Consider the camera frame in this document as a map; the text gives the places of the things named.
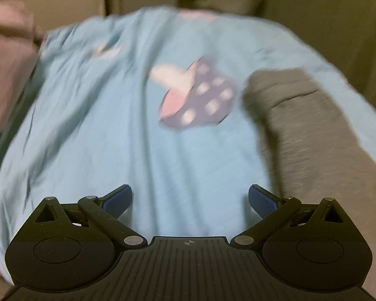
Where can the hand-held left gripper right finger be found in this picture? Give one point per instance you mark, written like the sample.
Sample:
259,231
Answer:
260,202

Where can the grey pants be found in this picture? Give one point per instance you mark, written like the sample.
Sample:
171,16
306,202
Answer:
316,138

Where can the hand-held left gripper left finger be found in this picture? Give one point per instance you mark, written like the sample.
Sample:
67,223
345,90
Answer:
119,199

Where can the blue mushroom print blanket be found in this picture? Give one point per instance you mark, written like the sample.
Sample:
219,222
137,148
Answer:
112,116

